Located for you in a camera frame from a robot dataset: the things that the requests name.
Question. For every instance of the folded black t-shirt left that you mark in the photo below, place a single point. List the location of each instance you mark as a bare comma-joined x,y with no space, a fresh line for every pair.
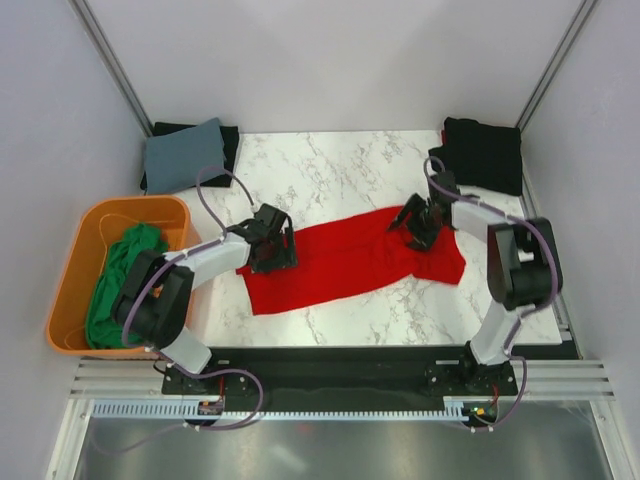
230,155

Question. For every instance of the left aluminium frame post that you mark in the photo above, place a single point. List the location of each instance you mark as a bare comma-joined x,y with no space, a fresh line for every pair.
98,37

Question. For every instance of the right aluminium frame post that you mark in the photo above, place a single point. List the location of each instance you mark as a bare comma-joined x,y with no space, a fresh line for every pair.
560,54

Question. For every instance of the aluminium frame post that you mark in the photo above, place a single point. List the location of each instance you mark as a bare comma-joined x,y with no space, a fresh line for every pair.
560,54
98,37

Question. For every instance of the white slotted cable duct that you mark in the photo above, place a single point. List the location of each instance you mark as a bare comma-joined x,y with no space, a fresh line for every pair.
201,410

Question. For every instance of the folded grey t-shirt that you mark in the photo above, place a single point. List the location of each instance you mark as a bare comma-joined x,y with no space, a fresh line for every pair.
185,155

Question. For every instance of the red t-shirt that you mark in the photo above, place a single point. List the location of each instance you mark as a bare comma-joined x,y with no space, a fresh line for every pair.
349,257

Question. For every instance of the folded black t-shirt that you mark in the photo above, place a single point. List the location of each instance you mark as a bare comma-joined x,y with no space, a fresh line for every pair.
482,155
230,155

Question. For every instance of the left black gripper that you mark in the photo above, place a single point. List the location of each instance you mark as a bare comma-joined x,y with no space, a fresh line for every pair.
287,260

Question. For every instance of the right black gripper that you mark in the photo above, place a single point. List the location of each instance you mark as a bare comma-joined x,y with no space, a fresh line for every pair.
422,240

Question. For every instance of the folded black t-shirt right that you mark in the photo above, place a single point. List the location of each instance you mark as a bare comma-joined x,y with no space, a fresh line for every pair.
482,155

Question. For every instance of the green t-shirt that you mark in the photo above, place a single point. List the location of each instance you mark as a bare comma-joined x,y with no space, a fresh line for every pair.
101,331

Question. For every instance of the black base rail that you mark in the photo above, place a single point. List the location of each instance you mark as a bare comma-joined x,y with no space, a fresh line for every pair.
266,378

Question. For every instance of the orange plastic basket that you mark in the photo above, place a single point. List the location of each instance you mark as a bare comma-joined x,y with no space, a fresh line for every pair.
100,227

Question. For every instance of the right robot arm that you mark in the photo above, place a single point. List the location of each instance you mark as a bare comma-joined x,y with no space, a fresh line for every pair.
523,269

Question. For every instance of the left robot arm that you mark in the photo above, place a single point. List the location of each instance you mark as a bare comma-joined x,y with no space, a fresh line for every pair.
154,299

